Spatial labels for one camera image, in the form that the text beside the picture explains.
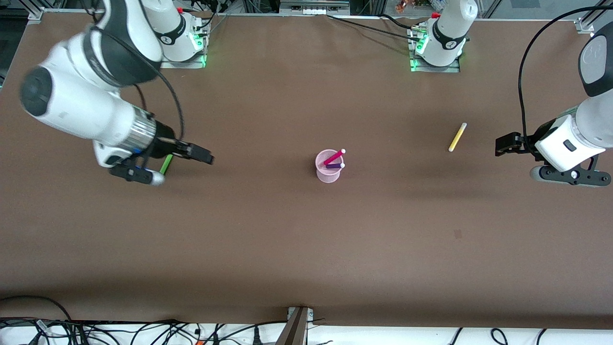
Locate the yellow highlighter pen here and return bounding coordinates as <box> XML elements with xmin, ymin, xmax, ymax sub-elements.
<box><xmin>448</xmin><ymin>123</ymin><xmax>467</xmax><ymax>153</ymax></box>

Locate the pink plastic cup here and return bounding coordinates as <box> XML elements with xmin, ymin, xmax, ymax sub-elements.
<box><xmin>315</xmin><ymin>149</ymin><xmax>344</xmax><ymax>184</ymax></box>

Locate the grey power strip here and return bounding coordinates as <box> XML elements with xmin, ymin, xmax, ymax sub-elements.
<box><xmin>280</xmin><ymin>0</ymin><xmax>350</xmax><ymax>16</ymax></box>

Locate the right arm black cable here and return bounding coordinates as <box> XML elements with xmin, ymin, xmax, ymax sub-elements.
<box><xmin>86</xmin><ymin>26</ymin><xmax>185</xmax><ymax>142</ymax></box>

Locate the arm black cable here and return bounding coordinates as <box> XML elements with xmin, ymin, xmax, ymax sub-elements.
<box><xmin>519</xmin><ymin>5</ymin><xmax>613</xmax><ymax>155</ymax></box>
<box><xmin>86</xmin><ymin>26</ymin><xmax>185</xmax><ymax>142</ymax></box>

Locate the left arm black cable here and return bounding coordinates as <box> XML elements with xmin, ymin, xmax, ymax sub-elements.
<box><xmin>519</xmin><ymin>5</ymin><xmax>613</xmax><ymax>155</ymax></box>

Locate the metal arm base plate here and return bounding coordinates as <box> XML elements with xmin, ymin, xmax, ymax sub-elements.
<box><xmin>160</xmin><ymin>26</ymin><xmax>207</xmax><ymax>69</ymax></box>
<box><xmin>409</xmin><ymin>26</ymin><xmax>461</xmax><ymax>73</ymax></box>

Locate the aluminium frame rail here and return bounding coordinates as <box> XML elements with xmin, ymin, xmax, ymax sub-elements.
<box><xmin>577</xmin><ymin>0</ymin><xmax>613</xmax><ymax>34</ymax></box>

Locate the long black cable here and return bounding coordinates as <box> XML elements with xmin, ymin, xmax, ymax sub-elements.
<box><xmin>327</xmin><ymin>13</ymin><xmax>422</xmax><ymax>38</ymax></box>

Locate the aluminium profile post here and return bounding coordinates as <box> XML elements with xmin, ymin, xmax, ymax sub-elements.
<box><xmin>275</xmin><ymin>307</ymin><xmax>314</xmax><ymax>345</ymax></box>

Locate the black looped cable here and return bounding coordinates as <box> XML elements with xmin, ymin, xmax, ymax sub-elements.
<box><xmin>0</xmin><ymin>295</ymin><xmax>72</xmax><ymax>324</ymax></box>

